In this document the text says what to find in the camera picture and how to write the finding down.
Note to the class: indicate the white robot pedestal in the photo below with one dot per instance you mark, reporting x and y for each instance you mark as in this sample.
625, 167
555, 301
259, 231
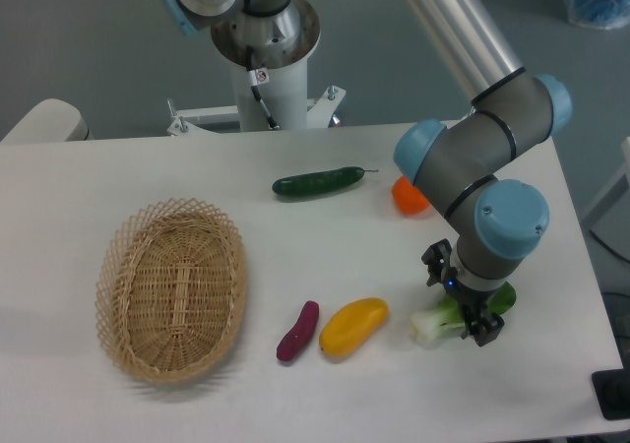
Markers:
268, 64

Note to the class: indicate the black device at table edge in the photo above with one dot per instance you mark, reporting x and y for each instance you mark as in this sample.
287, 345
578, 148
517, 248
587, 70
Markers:
612, 391

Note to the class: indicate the yellow mango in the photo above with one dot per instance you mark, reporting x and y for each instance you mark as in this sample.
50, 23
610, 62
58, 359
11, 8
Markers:
352, 325

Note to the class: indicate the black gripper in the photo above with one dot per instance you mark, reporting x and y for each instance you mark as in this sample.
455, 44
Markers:
445, 267

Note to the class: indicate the orange tangerine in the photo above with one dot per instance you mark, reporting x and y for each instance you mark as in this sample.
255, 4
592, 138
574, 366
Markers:
407, 198

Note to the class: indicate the green cucumber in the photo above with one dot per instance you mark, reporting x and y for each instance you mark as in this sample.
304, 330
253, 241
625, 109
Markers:
315, 184

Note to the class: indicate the woven wicker basket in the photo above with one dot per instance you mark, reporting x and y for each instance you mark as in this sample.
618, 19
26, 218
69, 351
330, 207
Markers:
171, 291

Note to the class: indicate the white table leg frame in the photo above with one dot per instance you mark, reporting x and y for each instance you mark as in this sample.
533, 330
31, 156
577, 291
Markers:
606, 218

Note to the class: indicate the purple sweet potato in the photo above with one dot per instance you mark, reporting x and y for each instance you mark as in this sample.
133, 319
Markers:
295, 341

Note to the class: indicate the white chair back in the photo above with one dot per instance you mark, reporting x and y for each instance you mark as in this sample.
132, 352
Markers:
50, 121

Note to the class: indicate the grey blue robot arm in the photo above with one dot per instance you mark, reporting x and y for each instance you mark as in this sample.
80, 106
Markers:
499, 222

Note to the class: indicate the green bok choy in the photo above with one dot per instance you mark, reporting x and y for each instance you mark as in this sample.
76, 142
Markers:
445, 319

